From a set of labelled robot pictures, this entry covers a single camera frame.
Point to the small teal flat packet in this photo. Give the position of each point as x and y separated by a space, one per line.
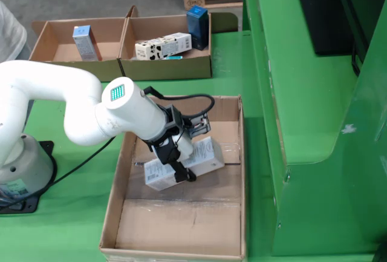
173 57

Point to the large brown cardboard tray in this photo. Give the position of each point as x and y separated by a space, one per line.
181 228

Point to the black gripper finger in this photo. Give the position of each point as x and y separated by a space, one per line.
183 175

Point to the white fabric bundle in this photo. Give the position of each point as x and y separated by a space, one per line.
10 32

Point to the black monitor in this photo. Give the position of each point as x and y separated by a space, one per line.
326 17

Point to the white cow print carton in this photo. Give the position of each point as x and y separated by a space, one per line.
160 47

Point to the white d'Alba product carton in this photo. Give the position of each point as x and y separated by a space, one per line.
208 156

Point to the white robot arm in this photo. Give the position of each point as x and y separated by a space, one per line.
60 80

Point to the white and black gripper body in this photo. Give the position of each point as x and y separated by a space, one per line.
169 150

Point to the grey-blue product carton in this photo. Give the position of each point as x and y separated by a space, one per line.
84 44

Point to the open brown cardboard box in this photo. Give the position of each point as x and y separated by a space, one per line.
60 53
169 70

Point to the green metal cabinet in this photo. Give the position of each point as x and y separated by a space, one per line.
302 107

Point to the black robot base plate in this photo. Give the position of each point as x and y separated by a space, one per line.
30 206

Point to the dark blue product carton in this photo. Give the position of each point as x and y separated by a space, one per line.
198 29

